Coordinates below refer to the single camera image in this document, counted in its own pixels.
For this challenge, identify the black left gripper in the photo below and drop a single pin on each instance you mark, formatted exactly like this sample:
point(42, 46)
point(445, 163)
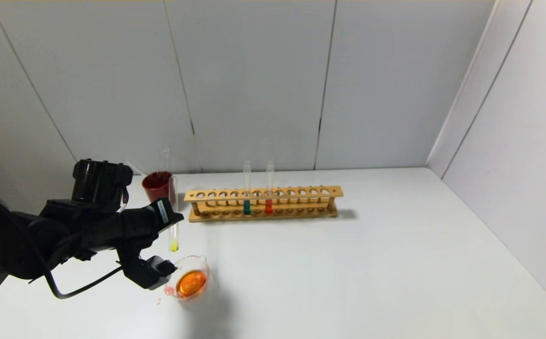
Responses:
point(162, 213)

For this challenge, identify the yellow pigment glass test tube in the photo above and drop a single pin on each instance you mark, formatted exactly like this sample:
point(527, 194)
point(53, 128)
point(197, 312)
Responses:
point(174, 235)

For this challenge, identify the red pigment glass test tube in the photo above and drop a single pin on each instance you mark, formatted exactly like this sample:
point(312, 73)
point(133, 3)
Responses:
point(165, 160)
point(269, 206)

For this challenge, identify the blue pigment glass test tube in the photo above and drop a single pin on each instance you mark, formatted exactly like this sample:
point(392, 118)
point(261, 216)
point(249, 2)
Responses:
point(247, 207)

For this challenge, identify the wooden test tube rack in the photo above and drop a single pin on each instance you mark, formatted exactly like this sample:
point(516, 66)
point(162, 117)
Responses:
point(291, 193)

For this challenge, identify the dark red plastic cup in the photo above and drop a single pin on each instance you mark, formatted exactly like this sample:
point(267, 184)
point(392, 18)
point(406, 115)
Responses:
point(157, 186)

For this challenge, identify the clear glass stirring rod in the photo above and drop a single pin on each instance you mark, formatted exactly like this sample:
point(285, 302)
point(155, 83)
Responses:
point(140, 169)

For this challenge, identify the clear glass dish with spout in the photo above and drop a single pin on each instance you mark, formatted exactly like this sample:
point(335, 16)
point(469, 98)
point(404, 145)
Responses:
point(192, 282)

